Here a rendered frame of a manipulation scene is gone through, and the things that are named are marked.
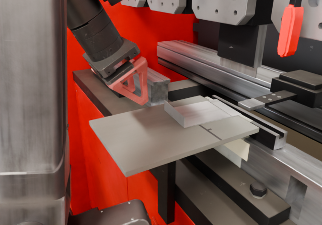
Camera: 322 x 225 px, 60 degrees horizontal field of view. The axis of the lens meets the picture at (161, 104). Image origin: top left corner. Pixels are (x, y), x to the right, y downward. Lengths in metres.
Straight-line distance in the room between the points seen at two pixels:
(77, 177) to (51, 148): 1.33
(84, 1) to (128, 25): 0.98
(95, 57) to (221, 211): 0.34
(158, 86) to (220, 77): 0.23
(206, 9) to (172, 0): 0.12
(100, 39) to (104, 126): 0.18
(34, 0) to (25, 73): 0.05
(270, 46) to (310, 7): 0.76
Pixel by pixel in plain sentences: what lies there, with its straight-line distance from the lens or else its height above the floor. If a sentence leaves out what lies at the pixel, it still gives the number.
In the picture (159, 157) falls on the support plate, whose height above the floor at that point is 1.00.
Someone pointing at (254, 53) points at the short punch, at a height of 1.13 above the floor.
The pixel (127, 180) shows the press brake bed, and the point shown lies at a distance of 0.88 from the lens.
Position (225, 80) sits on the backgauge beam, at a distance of 0.95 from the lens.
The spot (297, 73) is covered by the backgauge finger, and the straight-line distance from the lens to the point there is 0.77.
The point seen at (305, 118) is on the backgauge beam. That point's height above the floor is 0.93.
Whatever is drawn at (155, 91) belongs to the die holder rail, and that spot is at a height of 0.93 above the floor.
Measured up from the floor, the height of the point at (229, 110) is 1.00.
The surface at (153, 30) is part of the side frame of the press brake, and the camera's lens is 1.42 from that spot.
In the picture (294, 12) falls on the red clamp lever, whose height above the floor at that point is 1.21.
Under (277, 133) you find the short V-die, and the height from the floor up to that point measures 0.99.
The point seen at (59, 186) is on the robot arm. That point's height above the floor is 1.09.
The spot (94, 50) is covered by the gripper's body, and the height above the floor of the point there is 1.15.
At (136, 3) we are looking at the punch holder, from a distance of 0.83.
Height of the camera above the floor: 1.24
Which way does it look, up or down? 24 degrees down
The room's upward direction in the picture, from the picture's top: straight up
